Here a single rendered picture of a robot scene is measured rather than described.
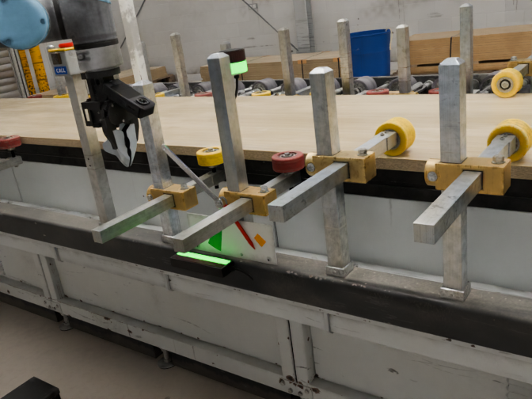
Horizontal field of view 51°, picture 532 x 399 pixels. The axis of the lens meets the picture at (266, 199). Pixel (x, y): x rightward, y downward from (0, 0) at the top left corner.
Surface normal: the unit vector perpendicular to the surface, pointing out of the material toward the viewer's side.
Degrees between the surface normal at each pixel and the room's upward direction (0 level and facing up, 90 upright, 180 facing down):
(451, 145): 90
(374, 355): 90
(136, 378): 0
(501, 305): 0
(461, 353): 90
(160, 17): 90
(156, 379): 0
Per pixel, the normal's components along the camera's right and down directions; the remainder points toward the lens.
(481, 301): -0.13, -0.93
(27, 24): 0.39, 0.28
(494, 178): -0.57, 0.35
